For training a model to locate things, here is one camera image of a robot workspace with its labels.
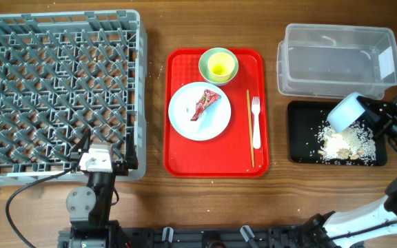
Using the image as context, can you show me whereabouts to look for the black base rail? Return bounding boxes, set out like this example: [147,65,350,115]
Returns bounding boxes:
[57,225,323,248]

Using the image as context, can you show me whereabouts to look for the grey dishwasher rack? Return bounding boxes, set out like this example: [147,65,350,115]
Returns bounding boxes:
[0,10,147,187]

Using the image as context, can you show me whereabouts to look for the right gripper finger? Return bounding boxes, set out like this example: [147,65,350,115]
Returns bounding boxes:
[356,96,389,119]
[371,118,390,138]

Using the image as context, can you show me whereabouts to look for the rice and food scraps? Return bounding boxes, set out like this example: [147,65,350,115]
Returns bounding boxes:
[308,118,376,166]

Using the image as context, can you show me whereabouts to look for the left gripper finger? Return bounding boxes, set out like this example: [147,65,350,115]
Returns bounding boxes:
[70,129,91,161]
[125,133,139,169]

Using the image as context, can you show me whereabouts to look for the yellow cup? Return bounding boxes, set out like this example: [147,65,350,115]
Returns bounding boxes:
[207,52,236,83]

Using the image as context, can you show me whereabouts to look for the wooden chopstick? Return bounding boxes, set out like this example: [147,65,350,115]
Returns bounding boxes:
[246,90,255,168]

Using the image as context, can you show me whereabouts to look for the red snack wrapper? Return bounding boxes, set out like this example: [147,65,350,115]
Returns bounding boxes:
[190,89,221,121]

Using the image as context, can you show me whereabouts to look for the light blue bowl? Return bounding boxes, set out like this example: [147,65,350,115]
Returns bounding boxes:
[327,92,365,133]

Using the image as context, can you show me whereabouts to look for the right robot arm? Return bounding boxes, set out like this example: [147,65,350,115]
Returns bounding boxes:
[297,92,397,247]

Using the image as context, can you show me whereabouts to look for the green bowl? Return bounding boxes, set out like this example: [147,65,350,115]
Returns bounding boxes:
[198,48,239,86]

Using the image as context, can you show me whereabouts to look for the black waste tray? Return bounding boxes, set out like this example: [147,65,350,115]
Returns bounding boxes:
[287,101,387,167]

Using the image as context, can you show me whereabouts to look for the clear plastic bin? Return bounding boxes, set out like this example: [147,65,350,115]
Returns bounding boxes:
[276,23,397,99]

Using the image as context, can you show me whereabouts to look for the white plastic fork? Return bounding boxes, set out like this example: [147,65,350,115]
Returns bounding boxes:
[251,96,261,149]

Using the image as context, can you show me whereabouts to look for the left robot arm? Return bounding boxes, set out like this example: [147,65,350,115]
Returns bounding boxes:
[57,130,139,248]

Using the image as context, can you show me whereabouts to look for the light blue plate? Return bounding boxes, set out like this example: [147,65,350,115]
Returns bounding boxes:
[168,82,232,141]

